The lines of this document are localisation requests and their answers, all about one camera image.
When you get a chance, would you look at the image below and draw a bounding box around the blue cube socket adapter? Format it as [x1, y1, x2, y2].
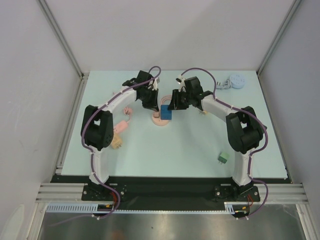
[160, 104, 172, 121]

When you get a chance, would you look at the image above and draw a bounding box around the pink brown USB charger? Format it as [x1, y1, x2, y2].
[152, 111, 161, 119]

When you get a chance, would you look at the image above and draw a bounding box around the tan cube plug adapter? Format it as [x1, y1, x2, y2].
[110, 135, 123, 150]

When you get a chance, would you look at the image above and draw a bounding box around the round blue power strip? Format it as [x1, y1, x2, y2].
[216, 73, 246, 90]

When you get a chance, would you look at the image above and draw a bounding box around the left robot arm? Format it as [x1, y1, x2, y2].
[80, 66, 162, 200]

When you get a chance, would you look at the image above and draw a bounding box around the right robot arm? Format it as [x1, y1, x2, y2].
[168, 76, 266, 201]

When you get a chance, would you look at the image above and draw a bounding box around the green plug adapter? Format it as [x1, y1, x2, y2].
[217, 152, 230, 164]

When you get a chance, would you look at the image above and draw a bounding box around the round pink power strip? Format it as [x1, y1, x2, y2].
[151, 112, 170, 127]

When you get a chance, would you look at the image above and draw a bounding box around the long pink power strip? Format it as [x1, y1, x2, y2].
[113, 120, 130, 134]

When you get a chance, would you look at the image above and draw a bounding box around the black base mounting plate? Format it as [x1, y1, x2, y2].
[50, 175, 290, 211]

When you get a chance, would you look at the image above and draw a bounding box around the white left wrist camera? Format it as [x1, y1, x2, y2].
[147, 77, 160, 91]

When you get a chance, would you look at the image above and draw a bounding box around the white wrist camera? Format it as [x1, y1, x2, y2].
[175, 75, 187, 92]
[147, 77, 160, 91]

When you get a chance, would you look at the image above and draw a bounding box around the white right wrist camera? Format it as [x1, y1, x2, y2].
[175, 75, 187, 92]

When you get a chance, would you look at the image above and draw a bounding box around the left aluminium side rail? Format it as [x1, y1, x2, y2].
[53, 72, 89, 175]

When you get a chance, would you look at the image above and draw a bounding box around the left aluminium frame post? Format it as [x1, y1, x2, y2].
[36, 0, 85, 79]

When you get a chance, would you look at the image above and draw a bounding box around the aluminium frame post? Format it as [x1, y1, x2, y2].
[256, 0, 304, 77]
[36, 0, 85, 79]

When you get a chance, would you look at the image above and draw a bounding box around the aluminium front frame rail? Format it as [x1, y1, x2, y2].
[35, 183, 309, 205]

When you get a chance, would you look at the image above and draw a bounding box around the right aluminium frame post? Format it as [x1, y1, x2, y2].
[256, 0, 304, 77]

